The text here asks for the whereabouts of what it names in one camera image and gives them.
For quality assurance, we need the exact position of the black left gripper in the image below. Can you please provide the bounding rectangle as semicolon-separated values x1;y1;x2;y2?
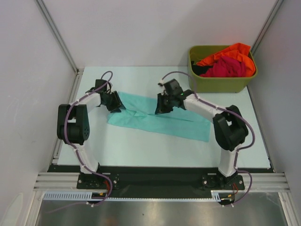
103;91;125;113

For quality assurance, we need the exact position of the teal t shirt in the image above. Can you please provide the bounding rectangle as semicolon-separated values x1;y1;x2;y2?
107;92;211;142

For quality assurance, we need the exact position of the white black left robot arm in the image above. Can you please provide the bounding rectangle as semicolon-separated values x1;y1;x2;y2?
57;79;124;188

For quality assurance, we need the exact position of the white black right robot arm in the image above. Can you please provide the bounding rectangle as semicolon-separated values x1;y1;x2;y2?
155;79;248;189

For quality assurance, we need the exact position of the olive green plastic bin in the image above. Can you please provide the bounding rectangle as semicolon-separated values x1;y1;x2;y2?
188;45;257;93

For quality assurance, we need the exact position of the black garment in bin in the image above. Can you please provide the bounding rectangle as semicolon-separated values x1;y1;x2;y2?
191;61;212;77

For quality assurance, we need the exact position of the magenta t shirt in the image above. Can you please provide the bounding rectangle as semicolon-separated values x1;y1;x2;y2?
200;56;246;78

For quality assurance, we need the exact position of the orange t shirt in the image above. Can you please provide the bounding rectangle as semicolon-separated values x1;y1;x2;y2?
196;43;256;78

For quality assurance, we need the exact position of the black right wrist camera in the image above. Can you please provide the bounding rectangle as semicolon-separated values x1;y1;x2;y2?
163;79;183;96

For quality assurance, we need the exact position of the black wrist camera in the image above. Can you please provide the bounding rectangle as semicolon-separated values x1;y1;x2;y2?
163;79;183;96
95;79;112;93

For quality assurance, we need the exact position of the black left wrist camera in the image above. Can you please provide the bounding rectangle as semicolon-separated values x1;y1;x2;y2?
95;79;112;93

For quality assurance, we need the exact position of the aluminium corner post left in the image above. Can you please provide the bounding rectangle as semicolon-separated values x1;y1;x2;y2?
34;0;84;76

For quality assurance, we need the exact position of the aluminium corner post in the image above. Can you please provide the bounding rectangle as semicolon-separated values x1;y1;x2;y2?
251;0;284;56
34;0;84;76

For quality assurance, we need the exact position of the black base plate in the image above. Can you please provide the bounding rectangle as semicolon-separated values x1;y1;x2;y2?
48;165;273;199

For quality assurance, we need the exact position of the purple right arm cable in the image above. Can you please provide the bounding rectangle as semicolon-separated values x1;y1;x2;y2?
158;71;256;208

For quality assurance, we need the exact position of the white slotted cable duct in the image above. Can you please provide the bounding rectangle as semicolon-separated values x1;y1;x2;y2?
43;191;226;202

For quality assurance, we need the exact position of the aluminium front rail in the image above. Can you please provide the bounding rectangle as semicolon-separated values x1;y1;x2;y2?
33;172;290;193

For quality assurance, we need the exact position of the aluminium corner post right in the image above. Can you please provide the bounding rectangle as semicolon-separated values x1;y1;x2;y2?
251;0;284;56

